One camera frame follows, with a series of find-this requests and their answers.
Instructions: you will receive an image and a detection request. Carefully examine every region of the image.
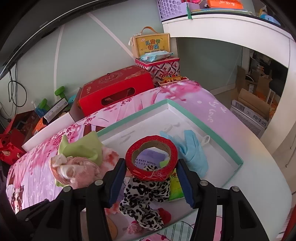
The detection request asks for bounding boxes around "pink lace scrunchie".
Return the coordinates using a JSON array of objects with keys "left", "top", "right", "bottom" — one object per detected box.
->
[{"left": 49, "top": 154, "right": 102, "bottom": 189}]

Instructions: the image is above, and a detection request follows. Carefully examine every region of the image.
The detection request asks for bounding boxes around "green tissue pack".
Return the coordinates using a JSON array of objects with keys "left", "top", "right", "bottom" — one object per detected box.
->
[{"left": 169, "top": 169, "right": 184, "bottom": 201}]

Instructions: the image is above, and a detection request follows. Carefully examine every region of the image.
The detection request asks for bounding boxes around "green microfiber cloth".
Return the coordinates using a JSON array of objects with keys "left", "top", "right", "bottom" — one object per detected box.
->
[{"left": 55, "top": 131, "right": 105, "bottom": 188}]

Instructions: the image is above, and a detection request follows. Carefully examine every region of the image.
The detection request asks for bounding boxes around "leopard print scrunchie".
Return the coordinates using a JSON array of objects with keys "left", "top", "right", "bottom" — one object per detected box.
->
[{"left": 119, "top": 177, "right": 171, "bottom": 231}]

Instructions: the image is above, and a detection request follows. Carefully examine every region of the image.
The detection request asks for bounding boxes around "blue face mask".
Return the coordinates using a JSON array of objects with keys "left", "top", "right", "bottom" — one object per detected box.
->
[{"left": 160, "top": 130, "right": 209, "bottom": 178}]

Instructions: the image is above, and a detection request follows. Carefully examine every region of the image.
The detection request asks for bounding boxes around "red tape roll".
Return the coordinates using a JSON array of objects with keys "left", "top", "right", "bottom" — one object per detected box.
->
[{"left": 125, "top": 136, "right": 178, "bottom": 182}]

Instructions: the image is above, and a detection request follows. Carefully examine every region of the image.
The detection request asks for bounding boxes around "purple baby wipes pack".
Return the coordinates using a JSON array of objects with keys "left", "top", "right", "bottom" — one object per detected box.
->
[{"left": 134, "top": 147, "right": 169, "bottom": 169}]

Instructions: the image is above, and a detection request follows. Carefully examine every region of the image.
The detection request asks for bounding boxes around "pink white fluffy towel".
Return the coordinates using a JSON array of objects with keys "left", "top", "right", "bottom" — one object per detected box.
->
[{"left": 99, "top": 146, "right": 120, "bottom": 215}]

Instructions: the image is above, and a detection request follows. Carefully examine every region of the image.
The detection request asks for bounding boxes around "cartoon printed bed sheet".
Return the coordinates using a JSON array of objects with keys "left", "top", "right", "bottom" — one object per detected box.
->
[{"left": 5, "top": 79, "right": 293, "bottom": 241}]

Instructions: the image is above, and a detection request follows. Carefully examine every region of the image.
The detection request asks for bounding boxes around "red flower hair clip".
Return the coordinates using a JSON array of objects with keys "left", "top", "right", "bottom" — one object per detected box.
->
[{"left": 158, "top": 208, "right": 171, "bottom": 225}]

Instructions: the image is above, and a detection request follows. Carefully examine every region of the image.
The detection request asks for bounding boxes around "red felt handbag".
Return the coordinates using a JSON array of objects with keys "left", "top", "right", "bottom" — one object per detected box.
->
[{"left": 1, "top": 129, "right": 26, "bottom": 166}]

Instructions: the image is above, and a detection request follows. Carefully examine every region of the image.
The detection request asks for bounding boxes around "orange cardboard box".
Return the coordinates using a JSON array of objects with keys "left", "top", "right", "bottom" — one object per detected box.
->
[{"left": 32, "top": 117, "right": 48, "bottom": 135}]

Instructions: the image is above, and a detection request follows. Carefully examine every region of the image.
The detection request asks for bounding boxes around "white storage box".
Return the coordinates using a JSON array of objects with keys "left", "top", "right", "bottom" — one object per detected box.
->
[{"left": 22, "top": 113, "right": 75, "bottom": 152}]

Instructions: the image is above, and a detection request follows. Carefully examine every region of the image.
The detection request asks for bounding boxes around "dark red open box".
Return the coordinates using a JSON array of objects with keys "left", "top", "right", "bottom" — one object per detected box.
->
[{"left": 4, "top": 110, "right": 40, "bottom": 137}]

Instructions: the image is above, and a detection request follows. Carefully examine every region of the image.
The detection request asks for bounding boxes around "blue water bottle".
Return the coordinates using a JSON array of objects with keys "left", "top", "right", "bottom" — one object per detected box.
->
[{"left": 31, "top": 100, "right": 46, "bottom": 118}]

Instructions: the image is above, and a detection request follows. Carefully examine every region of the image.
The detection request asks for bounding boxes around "cardboard milk carton box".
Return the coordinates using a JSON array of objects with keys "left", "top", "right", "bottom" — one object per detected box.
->
[{"left": 230, "top": 88, "right": 271, "bottom": 138}]

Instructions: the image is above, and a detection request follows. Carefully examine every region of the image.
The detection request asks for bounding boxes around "green dumbbell left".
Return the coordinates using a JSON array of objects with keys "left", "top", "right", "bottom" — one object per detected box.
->
[{"left": 38, "top": 98, "right": 51, "bottom": 111}]

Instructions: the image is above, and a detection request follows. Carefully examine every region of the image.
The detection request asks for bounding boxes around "green dumbbell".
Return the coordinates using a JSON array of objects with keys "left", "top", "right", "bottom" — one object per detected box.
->
[
  {"left": 54, "top": 86, "right": 68, "bottom": 101},
  {"left": 38, "top": 98, "right": 51, "bottom": 111}
]

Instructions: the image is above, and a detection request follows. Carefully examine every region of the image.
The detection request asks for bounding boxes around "teal toy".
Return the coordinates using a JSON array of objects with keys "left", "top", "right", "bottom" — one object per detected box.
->
[{"left": 68, "top": 94, "right": 77, "bottom": 104}]

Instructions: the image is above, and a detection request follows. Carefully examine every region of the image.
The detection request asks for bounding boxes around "green dumbbell right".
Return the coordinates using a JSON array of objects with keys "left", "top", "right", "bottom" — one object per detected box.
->
[{"left": 54, "top": 86, "right": 68, "bottom": 101}]

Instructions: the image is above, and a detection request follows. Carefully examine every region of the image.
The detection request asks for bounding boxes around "teal white shallow box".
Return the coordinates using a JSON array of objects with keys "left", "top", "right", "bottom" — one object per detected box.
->
[{"left": 97, "top": 99, "right": 243, "bottom": 188}]

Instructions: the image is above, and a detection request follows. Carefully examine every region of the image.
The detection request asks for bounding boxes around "large red gift box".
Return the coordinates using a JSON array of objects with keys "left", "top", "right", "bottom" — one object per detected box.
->
[{"left": 78, "top": 65, "right": 154, "bottom": 116}]

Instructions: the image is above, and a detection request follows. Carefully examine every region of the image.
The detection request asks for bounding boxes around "red white patterned box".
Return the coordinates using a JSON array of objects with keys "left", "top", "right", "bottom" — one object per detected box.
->
[{"left": 135, "top": 57, "right": 188, "bottom": 87}]

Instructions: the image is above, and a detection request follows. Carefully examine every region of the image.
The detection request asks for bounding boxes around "blue wipes packet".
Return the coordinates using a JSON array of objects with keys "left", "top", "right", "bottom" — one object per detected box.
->
[{"left": 140, "top": 51, "right": 173, "bottom": 62}]

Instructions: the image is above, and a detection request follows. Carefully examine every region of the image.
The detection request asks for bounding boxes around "white curved desk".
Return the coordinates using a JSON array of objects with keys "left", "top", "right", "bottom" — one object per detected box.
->
[{"left": 162, "top": 14, "right": 295, "bottom": 153}]

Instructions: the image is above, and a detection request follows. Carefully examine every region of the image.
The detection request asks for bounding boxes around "yellow gift carry box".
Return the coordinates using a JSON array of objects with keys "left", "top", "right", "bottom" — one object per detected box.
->
[{"left": 128, "top": 26, "right": 171, "bottom": 58}]

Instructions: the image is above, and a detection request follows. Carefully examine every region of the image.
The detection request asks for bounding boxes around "orange snack packet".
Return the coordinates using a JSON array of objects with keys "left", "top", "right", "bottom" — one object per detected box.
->
[{"left": 207, "top": 0, "right": 243, "bottom": 9}]

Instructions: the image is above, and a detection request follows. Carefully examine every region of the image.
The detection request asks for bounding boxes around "purple perforated basket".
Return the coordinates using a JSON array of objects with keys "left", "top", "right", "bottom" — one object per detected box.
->
[{"left": 156, "top": 0, "right": 189, "bottom": 21}]

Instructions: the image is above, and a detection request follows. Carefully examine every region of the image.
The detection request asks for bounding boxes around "black wall cable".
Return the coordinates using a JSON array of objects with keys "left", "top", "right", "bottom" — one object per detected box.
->
[{"left": 0, "top": 69, "right": 28, "bottom": 123}]

